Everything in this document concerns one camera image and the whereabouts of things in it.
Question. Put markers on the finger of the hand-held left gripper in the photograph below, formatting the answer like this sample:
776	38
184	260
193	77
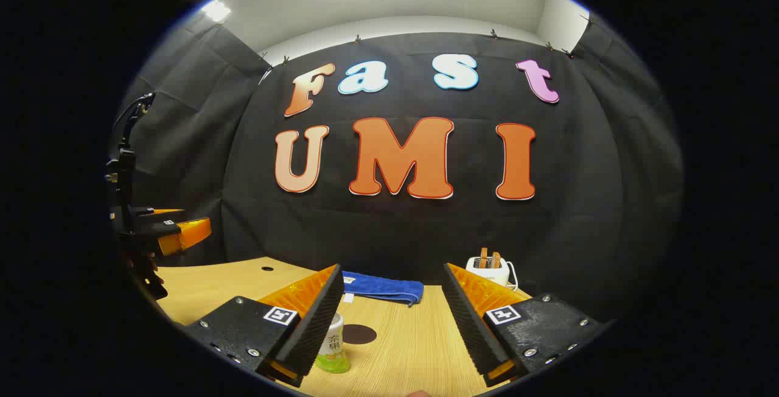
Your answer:
161	211
185	235

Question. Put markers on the blue towel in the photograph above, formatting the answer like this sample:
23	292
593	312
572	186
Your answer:
383	287

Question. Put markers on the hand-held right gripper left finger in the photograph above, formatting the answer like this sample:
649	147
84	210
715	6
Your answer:
319	324

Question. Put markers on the toasted bread slice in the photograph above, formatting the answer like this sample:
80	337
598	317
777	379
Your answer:
483	258
496	260

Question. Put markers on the dark brown round coaster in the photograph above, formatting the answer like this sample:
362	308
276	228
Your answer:
362	335

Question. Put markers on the white green water bottle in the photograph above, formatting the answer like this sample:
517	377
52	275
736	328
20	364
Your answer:
335	348

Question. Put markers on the white toaster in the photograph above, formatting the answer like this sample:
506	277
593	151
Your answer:
490	274

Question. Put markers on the black backdrop cloth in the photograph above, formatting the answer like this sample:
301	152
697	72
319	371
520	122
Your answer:
426	232

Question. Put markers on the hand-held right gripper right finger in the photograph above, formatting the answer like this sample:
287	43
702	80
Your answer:
471	324

